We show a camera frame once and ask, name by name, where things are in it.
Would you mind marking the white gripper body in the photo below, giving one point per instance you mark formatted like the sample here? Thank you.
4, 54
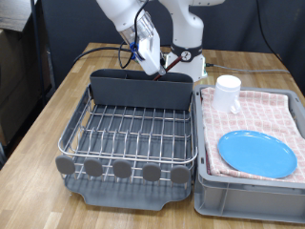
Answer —
151, 54

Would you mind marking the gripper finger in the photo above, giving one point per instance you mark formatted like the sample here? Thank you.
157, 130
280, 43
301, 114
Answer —
162, 70

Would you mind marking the blue plastic plate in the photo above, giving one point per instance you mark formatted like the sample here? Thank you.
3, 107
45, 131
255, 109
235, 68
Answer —
257, 154

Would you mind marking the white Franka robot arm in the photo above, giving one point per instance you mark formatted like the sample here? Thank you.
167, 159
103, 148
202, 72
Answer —
187, 28

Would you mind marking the dark grey cutlery holder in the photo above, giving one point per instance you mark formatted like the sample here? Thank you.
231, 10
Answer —
139, 92

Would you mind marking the white plastic mug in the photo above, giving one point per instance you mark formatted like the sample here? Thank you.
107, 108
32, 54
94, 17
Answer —
224, 95

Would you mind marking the dark blue backdrop curtain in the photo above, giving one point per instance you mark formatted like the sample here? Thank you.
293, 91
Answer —
73, 22

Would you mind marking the pink checkered towel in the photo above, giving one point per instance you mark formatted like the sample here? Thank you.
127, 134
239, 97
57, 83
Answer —
263, 116

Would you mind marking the grey drain tray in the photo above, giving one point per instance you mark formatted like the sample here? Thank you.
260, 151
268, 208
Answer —
127, 197

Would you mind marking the brown cardboard box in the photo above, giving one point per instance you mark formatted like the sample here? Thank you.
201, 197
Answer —
16, 79

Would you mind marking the grey shelf board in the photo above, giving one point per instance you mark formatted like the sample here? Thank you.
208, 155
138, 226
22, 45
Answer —
16, 12

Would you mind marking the grey plastic crate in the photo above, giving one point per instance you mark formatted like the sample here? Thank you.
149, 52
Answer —
248, 200

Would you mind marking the black metal frame pole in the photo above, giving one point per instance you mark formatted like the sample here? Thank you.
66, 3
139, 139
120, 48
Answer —
37, 47

